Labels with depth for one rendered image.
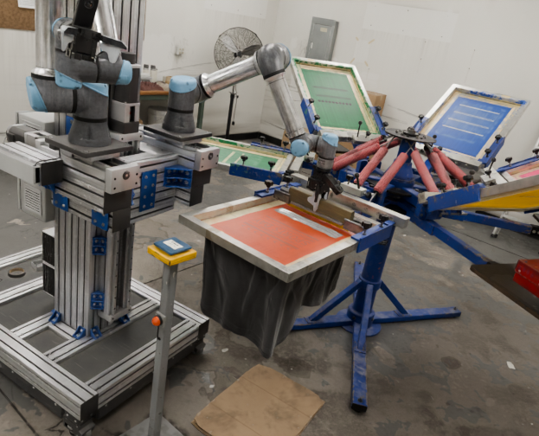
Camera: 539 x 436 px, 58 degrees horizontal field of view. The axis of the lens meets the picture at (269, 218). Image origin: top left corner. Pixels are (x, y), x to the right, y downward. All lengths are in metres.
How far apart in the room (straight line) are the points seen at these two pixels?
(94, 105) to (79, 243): 0.75
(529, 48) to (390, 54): 1.61
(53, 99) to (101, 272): 0.91
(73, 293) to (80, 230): 0.35
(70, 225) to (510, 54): 5.05
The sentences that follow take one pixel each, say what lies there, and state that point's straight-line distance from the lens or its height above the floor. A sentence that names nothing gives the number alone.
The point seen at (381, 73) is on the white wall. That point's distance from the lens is 6.72.
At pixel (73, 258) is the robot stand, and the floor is 0.62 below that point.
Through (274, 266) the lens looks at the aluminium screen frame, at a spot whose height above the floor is 0.99.
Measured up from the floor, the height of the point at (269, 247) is 0.96.
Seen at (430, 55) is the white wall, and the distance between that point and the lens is 6.47.
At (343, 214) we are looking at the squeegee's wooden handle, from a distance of 2.21.
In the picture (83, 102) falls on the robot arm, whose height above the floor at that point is 1.41.
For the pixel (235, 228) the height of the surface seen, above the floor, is 0.96.
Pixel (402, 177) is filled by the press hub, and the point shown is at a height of 1.07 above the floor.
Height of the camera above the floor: 1.78
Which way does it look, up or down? 22 degrees down
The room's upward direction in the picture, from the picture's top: 10 degrees clockwise
